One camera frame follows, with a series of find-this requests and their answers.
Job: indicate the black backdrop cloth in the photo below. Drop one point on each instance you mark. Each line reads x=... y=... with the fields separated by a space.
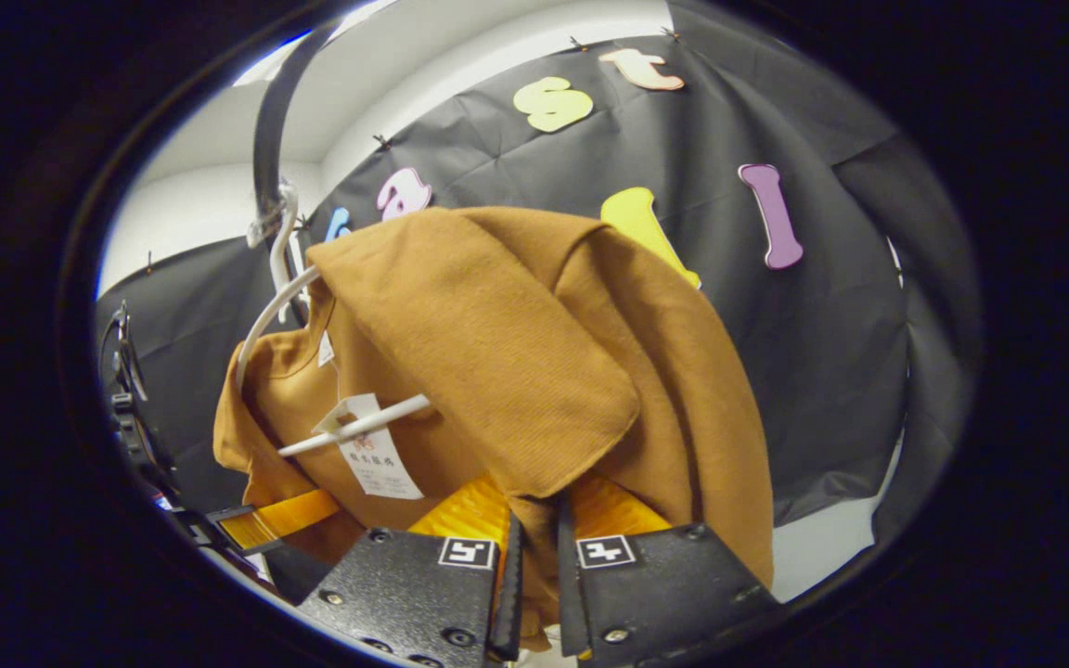
x=822 y=353

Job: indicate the white plastic clothes hanger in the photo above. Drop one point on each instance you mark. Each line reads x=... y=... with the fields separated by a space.
x=363 y=424

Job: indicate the white garment price tag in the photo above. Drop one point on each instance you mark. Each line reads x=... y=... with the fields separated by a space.
x=377 y=464

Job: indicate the brown jacket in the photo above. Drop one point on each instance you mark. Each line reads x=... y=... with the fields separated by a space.
x=516 y=353

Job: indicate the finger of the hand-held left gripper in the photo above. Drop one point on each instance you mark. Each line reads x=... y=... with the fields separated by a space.
x=279 y=518

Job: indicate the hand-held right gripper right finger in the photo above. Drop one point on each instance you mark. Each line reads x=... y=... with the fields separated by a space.
x=655 y=584

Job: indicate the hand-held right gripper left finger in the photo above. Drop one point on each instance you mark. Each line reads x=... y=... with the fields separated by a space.
x=405 y=594

